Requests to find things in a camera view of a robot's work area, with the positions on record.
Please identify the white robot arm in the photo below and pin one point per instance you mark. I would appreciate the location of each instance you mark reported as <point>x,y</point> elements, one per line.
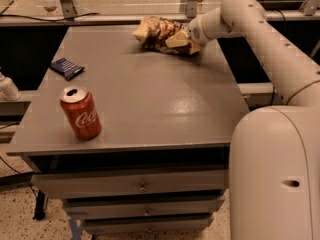
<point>274,166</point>

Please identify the blue snack packet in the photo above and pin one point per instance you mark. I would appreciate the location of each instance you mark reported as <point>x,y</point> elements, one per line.
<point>66,68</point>

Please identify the brown chip bag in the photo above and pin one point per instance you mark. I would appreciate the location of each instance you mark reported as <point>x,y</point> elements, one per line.
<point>152,33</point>

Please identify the white pipe at left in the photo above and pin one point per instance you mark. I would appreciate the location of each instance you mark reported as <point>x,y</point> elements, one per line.
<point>8,88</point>

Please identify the metal frame rail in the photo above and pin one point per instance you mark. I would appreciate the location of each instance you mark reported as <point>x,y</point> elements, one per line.
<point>98,19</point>

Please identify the top grey drawer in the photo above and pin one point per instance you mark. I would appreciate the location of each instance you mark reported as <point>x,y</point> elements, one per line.
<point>130,182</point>

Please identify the grey drawer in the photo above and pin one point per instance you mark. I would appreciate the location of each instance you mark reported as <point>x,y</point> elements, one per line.
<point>144,207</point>
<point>130,182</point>
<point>147,224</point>

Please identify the bottom grey drawer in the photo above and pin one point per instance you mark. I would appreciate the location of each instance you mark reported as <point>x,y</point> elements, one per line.
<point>147,224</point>

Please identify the red coke can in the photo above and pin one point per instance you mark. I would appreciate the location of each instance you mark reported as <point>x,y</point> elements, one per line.
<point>80,110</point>

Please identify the middle grey drawer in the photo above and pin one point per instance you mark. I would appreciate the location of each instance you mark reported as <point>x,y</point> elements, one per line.
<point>144,207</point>

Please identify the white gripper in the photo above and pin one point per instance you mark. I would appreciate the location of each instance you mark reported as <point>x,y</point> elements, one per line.
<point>196,31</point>

